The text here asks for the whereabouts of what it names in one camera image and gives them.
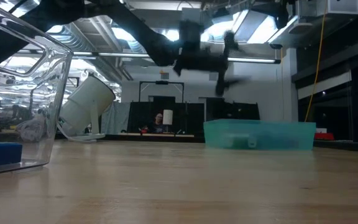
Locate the white ceiling box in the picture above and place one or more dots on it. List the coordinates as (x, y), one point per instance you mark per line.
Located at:
(343, 7)

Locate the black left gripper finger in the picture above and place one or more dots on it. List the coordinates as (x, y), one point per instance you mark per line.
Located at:
(236, 81)
(231, 40)

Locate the red background object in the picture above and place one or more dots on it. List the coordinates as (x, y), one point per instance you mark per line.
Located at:
(323, 136)

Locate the grey background cloth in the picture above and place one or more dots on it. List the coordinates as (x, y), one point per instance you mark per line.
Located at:
(117, 118)

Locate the clear plastic bin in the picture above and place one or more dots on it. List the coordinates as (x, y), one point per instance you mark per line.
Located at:
(54, 102)

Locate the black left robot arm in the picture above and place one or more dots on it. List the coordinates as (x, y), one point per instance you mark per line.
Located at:
(154, 43)

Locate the black background panels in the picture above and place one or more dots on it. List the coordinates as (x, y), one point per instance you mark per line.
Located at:
(228, 110)

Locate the black background rig frame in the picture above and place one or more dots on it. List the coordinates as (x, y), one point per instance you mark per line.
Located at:
(161, 82)

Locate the white background cylinder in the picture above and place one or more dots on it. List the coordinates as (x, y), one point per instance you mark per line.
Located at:
(167, 117)

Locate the white spotlight lamp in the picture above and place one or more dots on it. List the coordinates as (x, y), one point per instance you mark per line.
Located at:
(85, 102)

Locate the person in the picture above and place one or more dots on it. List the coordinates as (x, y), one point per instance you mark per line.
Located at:
(158, 119)

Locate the green translucent plastic bin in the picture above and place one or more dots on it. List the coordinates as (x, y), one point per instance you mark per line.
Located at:
(291, 135)

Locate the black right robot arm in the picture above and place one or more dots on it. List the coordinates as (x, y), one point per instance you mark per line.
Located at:
(283, 15)

